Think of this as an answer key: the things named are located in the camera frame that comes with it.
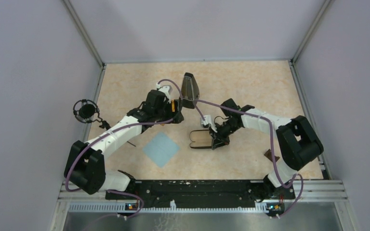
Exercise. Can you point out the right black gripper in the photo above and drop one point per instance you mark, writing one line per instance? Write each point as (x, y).
(218, 142)

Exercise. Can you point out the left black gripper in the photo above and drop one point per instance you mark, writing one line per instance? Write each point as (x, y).
(176, 116)

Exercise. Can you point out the black glasses case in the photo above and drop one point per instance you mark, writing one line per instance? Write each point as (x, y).
(200, 139)

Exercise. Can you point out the blue cleaning cloth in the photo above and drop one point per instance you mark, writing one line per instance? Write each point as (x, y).
(161, 149)

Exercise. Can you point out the orange sunglasses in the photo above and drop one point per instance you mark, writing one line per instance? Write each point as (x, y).
(173, 106)

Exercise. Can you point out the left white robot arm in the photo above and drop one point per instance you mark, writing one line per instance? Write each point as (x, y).
(86, 167)

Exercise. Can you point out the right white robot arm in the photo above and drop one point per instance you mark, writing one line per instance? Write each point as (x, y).
(297, 139)

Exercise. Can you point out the black metronome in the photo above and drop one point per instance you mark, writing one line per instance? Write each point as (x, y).
(189, 90)

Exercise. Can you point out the small brown holder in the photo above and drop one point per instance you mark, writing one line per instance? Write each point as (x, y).
(269, 155)

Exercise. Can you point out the black microphone on tripod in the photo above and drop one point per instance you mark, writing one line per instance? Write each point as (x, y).
(85, 114)

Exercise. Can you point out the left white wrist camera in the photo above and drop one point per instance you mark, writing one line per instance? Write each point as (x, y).
(166, 89)

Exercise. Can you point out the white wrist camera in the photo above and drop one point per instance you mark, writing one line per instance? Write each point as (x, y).
(208, 122)
(166, 89)

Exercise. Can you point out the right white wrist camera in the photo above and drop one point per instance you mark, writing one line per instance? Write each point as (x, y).
(208, 122)

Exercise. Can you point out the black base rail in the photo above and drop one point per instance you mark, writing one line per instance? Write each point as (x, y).
(192, 194)

